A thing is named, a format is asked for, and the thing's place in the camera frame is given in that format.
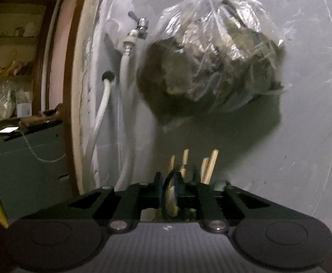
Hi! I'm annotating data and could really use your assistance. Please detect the white cord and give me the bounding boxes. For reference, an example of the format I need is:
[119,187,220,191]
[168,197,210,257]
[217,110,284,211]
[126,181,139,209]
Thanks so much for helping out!
[17,129,67,163]

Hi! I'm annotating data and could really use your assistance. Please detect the wooden shelf with goods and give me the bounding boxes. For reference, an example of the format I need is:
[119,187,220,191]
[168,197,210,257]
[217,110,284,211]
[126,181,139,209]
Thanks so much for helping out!
[0,0,58,123]

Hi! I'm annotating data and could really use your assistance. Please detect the metal wall tap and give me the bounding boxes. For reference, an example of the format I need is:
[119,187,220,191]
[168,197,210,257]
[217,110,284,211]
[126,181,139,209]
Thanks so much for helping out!
[122,10,150,53]

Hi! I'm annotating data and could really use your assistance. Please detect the white hose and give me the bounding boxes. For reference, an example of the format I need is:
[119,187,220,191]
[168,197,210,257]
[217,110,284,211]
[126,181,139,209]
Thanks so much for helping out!
[82,71,139,191]

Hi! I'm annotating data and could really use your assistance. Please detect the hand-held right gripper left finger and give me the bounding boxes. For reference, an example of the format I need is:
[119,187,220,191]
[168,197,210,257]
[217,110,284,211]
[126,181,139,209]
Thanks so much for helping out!
[66,172,166,233]

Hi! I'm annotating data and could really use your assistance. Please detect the brown strap bundle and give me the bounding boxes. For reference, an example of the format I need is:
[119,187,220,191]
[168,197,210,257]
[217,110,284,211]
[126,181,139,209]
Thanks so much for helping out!
[18,104,64,133]

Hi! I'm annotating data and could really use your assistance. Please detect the clear bag of dried greens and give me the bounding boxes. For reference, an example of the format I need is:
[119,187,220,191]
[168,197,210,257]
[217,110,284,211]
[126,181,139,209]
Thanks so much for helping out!
[136,0,293,120]

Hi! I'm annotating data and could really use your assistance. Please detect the white plastic bag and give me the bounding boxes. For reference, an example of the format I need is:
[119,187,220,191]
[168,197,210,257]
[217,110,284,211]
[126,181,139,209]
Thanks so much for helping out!
[106,0,139,43]

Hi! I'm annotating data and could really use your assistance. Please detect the green cabinet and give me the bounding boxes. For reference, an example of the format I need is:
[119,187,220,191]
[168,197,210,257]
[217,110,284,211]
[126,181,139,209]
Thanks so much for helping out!
[0,119,80,219]

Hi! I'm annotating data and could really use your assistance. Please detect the brown wooden door frame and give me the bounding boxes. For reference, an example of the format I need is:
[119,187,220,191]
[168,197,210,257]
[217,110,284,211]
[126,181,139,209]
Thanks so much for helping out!
[41,0,112,195]

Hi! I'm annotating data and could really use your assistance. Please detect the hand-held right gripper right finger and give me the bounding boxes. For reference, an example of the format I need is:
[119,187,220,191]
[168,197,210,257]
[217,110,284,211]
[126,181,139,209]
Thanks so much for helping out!
[176,173,272,234]

